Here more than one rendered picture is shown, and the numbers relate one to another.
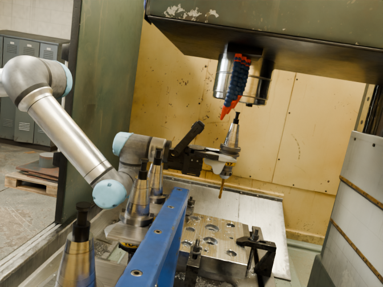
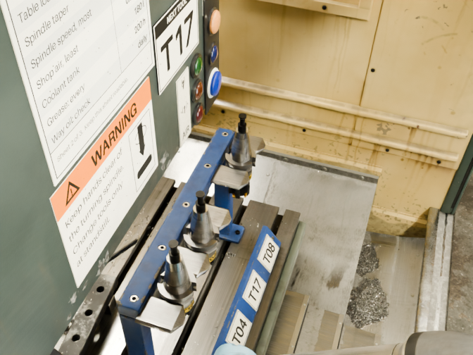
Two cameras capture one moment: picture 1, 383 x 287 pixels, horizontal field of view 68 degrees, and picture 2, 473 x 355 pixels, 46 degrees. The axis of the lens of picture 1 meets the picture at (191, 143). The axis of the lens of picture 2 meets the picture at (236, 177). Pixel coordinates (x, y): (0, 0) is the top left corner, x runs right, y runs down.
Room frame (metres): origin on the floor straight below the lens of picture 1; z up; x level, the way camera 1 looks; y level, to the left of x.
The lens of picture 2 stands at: (1.09, 0.26, 1.98)
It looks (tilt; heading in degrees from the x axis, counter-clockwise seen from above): 44 degrees down; 192
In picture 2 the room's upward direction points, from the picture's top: 2 degrees clockwise
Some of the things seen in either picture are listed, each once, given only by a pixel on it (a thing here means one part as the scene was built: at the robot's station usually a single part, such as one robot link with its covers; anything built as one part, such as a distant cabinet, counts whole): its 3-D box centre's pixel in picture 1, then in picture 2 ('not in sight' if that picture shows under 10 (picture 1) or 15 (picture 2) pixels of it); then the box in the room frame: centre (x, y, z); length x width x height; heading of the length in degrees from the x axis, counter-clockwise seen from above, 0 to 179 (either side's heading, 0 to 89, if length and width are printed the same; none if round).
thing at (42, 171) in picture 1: (71, 172); not in sight; (3.53, 1.47, 0.19); 1.20 x 0.80 x 0.38; 85
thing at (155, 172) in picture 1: (154, 178); (175, 270); (0.60, 0.07, 1.26); 0.04 x 0.04 x 0.07
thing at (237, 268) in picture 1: (210, 240); not in sight; (0.92, -0.12, 0.97); 0.29 x 0.23 x 0.05; 175
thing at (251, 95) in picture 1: (242, 81); not in sight; (0.84, -0.11, 1.51); 0.16 x 0.16 x 0.12
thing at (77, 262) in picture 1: (77, 265); (241, 142); (0.27, 0.10, 1.26); 0.04 x 0.04 x 0.07
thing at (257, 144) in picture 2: not in sight; (248, 143); (0.22, 0.10, 1.21); 0.07 x 0.05 x 0.01; 85
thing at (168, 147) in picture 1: (184, 157); not in sight; (0.84, 0.01, 1.26); 0.12 x 0.08 x 0.09; 88
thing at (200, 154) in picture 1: (204, 154); not in sight; (0.81, -0.04, 1.29); 0.09 x 0.05 x 0.02; 74
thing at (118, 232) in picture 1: (126, 233); (212, 216); (0.44, 0.08, 1.21); 0.07 x 0.05 x 0.01; 85
